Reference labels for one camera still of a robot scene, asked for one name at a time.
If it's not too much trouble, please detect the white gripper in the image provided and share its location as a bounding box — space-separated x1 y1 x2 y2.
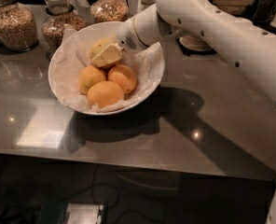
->
90 16 150 69

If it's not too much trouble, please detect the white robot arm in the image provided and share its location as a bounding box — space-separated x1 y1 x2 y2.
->
117 0 276 224

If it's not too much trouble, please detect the right orange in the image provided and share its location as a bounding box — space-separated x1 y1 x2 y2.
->
107 64 137 94

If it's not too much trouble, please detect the white ceramic bowl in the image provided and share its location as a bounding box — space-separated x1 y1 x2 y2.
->
48 21 166 116

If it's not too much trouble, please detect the left orange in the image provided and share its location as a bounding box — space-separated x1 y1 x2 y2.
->
78 65 106 94

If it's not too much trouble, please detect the white paper bowl liner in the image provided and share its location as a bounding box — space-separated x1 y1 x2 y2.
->
54 23 159 114

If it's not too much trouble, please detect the front orange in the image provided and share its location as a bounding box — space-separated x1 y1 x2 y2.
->
87 81 124 108

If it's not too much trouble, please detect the right glass cereal jar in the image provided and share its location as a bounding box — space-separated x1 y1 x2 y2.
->
90 0 129 23

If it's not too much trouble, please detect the glass cereal jar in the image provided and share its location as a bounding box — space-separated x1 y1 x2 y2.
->
41 0 88 51
90 0 129 23

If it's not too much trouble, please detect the middle glass cereal jar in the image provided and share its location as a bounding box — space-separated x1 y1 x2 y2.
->
41 0 88 51

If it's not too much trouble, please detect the large glass grain jar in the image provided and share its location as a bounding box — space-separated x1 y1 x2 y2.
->
0 0 38 52

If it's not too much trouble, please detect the silver box under table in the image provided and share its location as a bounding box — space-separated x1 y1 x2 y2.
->
38 201 109 224

